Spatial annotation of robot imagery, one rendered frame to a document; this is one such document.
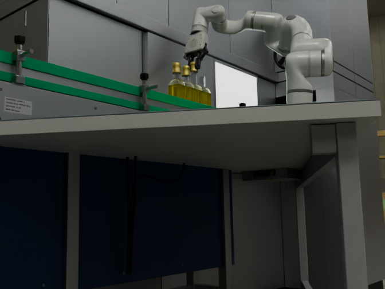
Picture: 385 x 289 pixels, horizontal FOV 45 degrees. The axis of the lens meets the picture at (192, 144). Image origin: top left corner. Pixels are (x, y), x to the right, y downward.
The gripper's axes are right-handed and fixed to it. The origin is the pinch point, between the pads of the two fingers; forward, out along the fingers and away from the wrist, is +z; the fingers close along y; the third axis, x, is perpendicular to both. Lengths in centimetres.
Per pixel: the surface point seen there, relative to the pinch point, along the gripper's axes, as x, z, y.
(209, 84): 26.3, -6.1, -11.4
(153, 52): -13.9, -1.6, -12.0
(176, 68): -11.5, 8.2, 0.8
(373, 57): 919, -579, -227
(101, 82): -55, 39, 13
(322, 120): -54, 63, 86
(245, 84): 57, -21, -11
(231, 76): 42.9, -18.9, -11.3
